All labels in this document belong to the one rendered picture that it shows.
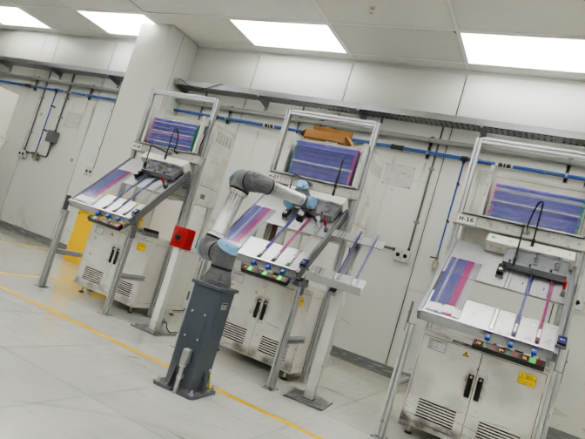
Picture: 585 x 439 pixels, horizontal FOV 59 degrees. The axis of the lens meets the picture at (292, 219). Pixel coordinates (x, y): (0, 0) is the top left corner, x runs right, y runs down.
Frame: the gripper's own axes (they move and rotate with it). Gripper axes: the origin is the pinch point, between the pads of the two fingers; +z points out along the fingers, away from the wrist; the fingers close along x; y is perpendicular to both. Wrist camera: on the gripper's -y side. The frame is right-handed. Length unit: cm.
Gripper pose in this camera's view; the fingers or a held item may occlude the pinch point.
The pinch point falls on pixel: (309, 225)
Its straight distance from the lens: 338.5
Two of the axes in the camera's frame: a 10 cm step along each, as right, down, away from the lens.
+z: 1.8, 7.1, 6.8
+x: -8.6, -2.3, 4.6
